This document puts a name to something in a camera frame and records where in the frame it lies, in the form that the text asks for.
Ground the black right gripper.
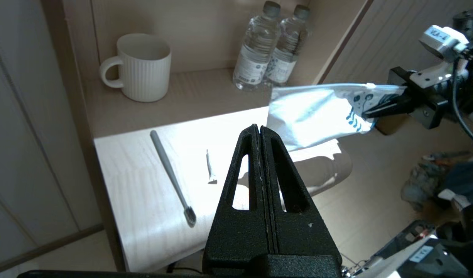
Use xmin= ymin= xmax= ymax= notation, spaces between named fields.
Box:
xmin=362 ymin=66 xmax=470 ymax=130

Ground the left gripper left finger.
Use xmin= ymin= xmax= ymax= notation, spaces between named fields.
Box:
xmin=203 ymin=124 xmax=269 ymax=257

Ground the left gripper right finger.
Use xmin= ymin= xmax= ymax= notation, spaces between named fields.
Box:
xmin=261 ymin=126 xmax=340 ymax=257

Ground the grey toothbrush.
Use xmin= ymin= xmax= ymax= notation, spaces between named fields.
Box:
xmin=150 ymin=130 xmax=197 ymax=227

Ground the white leaf-print plastic bag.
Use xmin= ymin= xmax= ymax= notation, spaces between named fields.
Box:
xmin=267 ymin=82 xmax=409 ymax=152

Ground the robot base chassis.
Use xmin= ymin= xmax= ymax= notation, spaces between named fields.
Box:
xmin=345 ymin=220 xmax=473 ymax=278

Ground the dark blue fabric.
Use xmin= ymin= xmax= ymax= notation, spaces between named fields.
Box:
xmin=445 ymin=156 xmax=473 ymax=205

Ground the small clear water bottle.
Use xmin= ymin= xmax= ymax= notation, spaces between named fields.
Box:
xmin=233 ymin=1 xmax=281 ymax=91
xmin=265 ymin=5 xmax=311 ymax=86

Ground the white ribbed mug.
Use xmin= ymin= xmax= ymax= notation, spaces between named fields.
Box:
xmin=100 ymin=33 xmax=172 ymax=103

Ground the beige wooden shelf cabinet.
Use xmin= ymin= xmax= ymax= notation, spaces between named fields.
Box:
xmin=40 ymin=0 xmax=376 ymax=273

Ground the smooth black camera cable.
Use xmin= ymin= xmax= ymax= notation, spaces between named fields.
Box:
xmin=451 ymin=44 xmax=473 ymax=147

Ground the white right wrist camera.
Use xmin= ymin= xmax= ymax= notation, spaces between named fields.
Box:
xmin=410 ymin=25 xmax=470 ymax=91

